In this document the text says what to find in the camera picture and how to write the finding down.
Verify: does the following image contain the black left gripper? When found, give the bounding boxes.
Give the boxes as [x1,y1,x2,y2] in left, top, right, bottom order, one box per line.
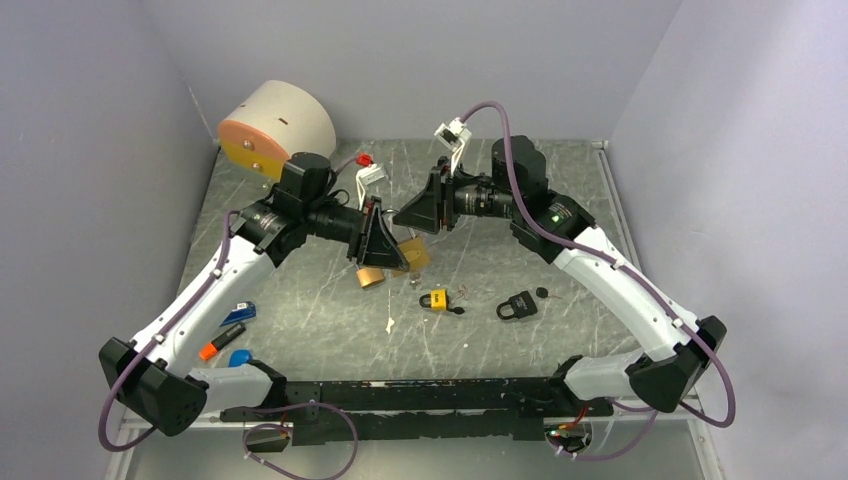
[302,196,409,271]

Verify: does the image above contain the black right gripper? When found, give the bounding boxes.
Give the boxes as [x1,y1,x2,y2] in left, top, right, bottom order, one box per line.
[393,156,520,233]

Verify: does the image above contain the large brass padlock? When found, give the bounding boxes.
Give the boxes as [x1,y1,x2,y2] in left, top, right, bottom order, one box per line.
[392,228,431,277]

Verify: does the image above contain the silver keys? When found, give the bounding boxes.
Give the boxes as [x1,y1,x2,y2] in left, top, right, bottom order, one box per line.
[401,235,429,284]

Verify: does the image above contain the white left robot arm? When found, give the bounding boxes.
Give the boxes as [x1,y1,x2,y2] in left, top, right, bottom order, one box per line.
[98,152,409,436]

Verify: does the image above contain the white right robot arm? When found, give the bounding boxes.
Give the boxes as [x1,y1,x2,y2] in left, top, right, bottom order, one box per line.
[393,135,727,415]

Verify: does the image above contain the small brass padlock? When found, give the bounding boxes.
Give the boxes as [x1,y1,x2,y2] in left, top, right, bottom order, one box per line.
[356,267,385,289]

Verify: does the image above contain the yellow padlock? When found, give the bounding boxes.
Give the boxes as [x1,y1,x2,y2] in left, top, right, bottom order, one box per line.
[418,289,465,315]

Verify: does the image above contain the black padlock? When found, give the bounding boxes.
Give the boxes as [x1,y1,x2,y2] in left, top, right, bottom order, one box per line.
[496,290,538,321]

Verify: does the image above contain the blue usb stick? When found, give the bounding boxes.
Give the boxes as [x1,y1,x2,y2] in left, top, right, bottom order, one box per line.
[220,301,257,327]

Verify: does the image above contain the round cream drawer cabinet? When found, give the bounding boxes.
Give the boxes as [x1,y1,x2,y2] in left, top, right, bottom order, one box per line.
[217,80,337,182]

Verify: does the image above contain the blue round cap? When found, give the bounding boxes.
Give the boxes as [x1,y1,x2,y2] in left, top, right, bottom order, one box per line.
[227,349,253,368]

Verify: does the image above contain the orange black marker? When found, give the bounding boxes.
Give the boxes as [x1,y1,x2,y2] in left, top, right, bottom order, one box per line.
[199,323,247,361]

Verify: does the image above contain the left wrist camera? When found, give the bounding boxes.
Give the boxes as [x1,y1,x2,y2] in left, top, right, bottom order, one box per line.
[355,153,388,208]

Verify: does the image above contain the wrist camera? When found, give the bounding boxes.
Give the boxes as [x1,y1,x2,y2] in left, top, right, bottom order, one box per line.
[355,153,388,208]
[434,117,472,175]

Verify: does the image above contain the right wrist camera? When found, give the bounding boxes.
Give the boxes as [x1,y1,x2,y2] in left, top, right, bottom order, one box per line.
[434,117,472,175]

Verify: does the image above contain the black base frame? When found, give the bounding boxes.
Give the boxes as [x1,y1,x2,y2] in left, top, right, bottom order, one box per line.
[219,377,613,446]

